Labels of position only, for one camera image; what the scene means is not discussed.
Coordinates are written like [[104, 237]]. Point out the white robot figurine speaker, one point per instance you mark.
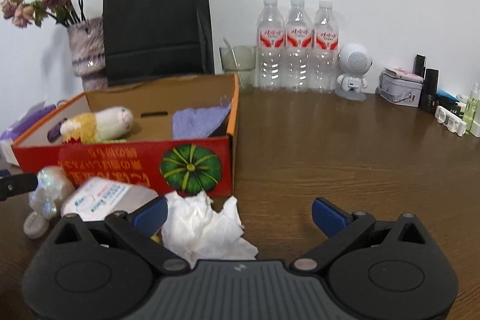
[[355, 62]]

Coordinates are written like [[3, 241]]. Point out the left clear water bottle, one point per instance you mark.
[[270, 43]]

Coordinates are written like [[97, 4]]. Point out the black paper shopping bag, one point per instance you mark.
[[149, 39]]

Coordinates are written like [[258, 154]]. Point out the white tissue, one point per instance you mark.
[[195, 231]]

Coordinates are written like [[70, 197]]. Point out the purple tissue pack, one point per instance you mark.
[[21, 125]]

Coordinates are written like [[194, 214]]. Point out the red pumpkin cardboard box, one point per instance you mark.
[[148, 155]]

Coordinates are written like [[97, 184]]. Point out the white yellow plush sheep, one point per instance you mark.
[[108, 125]]

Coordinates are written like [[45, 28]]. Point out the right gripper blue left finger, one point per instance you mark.
[[134, 231]]

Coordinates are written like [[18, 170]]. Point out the white spoon in cup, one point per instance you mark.
[[230, 47]]

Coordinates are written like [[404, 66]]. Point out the white labelled plastic jar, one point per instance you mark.
[[98, 197]]

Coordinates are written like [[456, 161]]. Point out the iridescent package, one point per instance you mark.
[[54, 187]]

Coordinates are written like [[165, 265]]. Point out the clear water bottle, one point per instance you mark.
[[299, 39], [326, 39], [270, 43]]

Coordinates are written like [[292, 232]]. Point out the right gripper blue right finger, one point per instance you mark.
[[343, 232]]

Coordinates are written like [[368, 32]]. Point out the green spray bottle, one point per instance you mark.
[[471, 107]]

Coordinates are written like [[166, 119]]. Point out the small white round cap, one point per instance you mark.
[[35, 226]]

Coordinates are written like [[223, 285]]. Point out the green tinted glass cup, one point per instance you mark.
[[246, 72]]

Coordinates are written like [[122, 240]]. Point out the black lipstick tube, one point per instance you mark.
[[419, 65]]

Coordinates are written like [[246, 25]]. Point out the mottled purple ceramic vase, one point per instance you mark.
[[86, 44]]

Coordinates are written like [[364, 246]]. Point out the white plastic clip case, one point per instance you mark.
[[452, 122]]

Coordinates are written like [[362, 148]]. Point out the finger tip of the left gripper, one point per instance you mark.
[[15, 185]]

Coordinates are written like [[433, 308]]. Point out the tall black cosmetic tube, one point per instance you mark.
[[429, 91]]

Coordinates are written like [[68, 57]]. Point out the purple woven cloth pouch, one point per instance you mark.
[[201, 123]]

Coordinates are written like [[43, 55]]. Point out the small decorated tin box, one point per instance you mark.
[[400, 87]]

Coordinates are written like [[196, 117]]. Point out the right clear water bottle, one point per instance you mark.
[[326, 39]]

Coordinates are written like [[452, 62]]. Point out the middle clear water bottle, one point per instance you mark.
[[299, 39]]

